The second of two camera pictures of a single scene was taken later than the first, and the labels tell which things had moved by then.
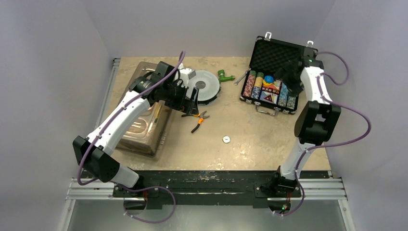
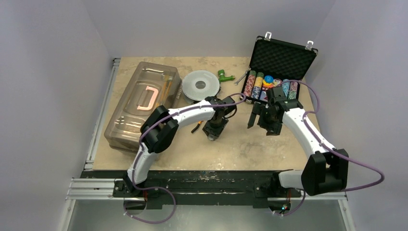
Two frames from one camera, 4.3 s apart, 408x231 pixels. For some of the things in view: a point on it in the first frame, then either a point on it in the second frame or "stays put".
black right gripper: [289, 75] to [263, 119]
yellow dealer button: [266, 83] stays put
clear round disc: [277, 84] stays put
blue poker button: [268, 79] stays put
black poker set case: [261, 87] stays put
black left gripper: [178, 105] to [208, 130]
